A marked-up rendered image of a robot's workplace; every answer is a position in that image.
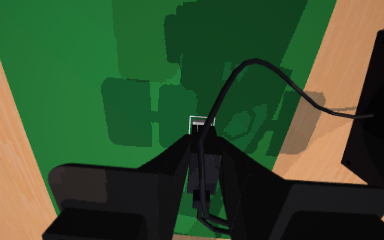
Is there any green circuit board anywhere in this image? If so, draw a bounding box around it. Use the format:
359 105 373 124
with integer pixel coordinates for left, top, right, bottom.
0 0 337 216

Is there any black cable with plug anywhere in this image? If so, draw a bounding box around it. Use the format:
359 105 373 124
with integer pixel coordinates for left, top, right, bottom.
187 59 373 235

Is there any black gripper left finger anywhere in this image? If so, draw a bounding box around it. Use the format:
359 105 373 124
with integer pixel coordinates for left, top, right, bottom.
48 134 191 240

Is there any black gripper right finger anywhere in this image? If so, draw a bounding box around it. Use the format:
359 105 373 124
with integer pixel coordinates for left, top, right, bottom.
217 136 384 240

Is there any black computer fan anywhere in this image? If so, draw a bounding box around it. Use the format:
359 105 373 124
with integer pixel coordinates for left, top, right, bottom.
341 29 384 189

